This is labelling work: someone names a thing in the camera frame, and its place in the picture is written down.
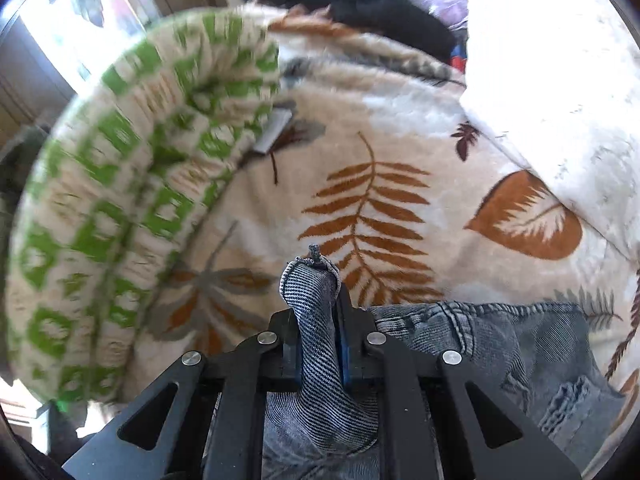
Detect grey denim pants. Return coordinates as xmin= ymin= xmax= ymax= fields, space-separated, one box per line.
xmin=262 ymin=248 xmax=624 ymax=479

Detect green white rolled quilt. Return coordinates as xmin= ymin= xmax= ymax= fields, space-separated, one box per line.
xmin=6 ymin=8 xmax=280 ymax=402

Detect leaf print bed blanket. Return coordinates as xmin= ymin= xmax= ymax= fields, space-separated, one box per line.
xmin=122 ymin=4 xmax=639 ymax=479

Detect white patterned pillow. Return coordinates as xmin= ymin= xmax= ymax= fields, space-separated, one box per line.
xmin=461 ymin=0 xmax=639 ymax=260

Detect clear plastic bag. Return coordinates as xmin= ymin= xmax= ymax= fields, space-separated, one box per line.
xmin=426 ymin=0 xmax=469 ymax=73

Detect black garment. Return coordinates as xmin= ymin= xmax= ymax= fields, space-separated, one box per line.
xmin=242 ymin=0 xmax=456 ymax=63

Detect brown wooden window frame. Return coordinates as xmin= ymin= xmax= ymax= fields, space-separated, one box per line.
xmin=1 ymin=0 xmax=228 ymax=144

